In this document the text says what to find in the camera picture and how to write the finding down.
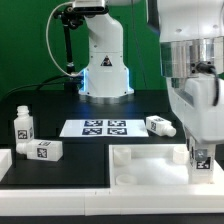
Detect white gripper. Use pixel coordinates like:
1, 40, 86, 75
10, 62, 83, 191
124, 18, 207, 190
166, 74, 224, 162

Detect paper sheet with tags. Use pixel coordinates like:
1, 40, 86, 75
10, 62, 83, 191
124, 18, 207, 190
60, 119, 148, 137

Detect white camera cable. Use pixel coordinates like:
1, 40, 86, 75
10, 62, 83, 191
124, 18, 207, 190
45, 3, 81, 79

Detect black camera on stand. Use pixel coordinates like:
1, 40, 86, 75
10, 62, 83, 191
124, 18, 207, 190
48, 0, 108, 94

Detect black cables on table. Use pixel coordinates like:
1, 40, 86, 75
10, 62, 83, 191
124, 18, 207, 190
0, 75, 83, 101

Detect white square table top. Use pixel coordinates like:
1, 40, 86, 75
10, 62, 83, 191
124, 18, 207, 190
109, 144, 224, 189

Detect white U-shaped fence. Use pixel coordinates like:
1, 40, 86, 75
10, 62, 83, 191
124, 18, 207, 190
0, 146, 224, 218

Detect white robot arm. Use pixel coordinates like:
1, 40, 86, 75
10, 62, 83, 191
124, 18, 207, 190
80, 0, 224, 163

